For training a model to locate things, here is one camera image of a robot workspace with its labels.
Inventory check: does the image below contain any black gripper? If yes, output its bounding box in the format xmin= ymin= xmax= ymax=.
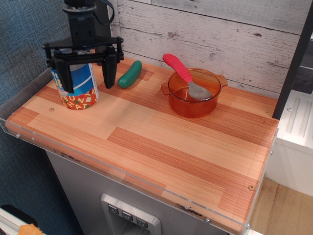
xmin=42 ymin=12 xmax=124 ymax=94

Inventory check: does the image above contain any green toy pickle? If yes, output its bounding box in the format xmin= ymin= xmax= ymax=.
xmin=118 ymin=60 xmax=142 ymax=89

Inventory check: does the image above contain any black cable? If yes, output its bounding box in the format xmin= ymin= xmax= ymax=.
xmin=92 ymin=0 xmax=115 ymax=26

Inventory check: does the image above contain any blue soup can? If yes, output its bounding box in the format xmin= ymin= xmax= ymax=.
xmin=49 ymin=48 xmax=100 ymax=111

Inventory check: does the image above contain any orange object bottom left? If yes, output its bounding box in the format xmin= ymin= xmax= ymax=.
xmin=18 ymin=224 xmax=44 ymax=235

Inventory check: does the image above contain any orange transparent pot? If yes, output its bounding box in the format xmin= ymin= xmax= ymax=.
xmin=160 ymin=68 xmax=228 ymax=118

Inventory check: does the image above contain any pink handled spoon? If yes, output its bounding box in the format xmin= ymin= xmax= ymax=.
xmin=162 ymin=53 xmax=213 ymax=100

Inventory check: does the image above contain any clear acrylic table guard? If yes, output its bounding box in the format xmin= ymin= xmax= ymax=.
xmin=6 ymin=64 xmax=278 ymax=235

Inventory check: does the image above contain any dark grey right post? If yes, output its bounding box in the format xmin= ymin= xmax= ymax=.
xmin=272 ymin=2 xmax=313 ymax=120

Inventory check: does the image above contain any silver water dispenser panel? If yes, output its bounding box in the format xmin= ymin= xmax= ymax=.
xmin=101 ymin=193 xmax=162 ymax=235

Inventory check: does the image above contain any grey toy fridge cabinet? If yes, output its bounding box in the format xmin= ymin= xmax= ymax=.
xmin=47 ymin=152 xmax=226 ymax=235

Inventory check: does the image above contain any white toy sink unit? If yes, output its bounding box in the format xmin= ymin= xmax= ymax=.
xmin=265 ymin=91 xmax=313 ymax=196

